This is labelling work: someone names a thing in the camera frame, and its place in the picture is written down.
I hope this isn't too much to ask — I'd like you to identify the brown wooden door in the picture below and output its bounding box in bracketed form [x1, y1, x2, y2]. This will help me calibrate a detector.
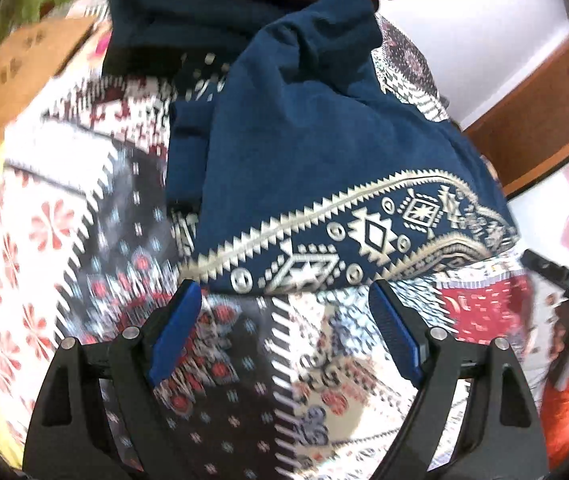
[464, 25, 569, 196]

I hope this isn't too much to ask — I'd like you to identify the green cloth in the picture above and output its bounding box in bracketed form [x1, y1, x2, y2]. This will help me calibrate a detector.
[0, 0, 80, 43]

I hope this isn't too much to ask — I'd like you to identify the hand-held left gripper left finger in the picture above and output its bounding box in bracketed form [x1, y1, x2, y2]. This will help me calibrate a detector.
[22, 280, 203, 480]

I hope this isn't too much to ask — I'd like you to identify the printed patchwork blanket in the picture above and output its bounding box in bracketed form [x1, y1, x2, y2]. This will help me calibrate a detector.
[0, 15, 555, 480]

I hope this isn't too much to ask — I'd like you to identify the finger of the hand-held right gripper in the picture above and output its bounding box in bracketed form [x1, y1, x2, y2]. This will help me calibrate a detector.
[521, 249, 569, 311]

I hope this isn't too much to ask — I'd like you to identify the brown cardboard box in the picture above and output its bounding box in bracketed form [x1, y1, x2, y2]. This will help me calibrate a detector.
[0, 17, 98, 183]

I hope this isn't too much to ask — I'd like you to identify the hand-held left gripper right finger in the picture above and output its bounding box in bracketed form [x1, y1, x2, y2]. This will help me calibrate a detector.
[368, 280, 550, 480]

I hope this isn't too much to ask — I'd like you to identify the dark navy garment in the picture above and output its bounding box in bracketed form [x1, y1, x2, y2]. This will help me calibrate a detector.
[102, 0, 285, 81]

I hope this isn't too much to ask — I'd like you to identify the blue patterned hooded garment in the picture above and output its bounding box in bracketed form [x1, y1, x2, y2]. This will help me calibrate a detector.
[167, 0, 520, 296]

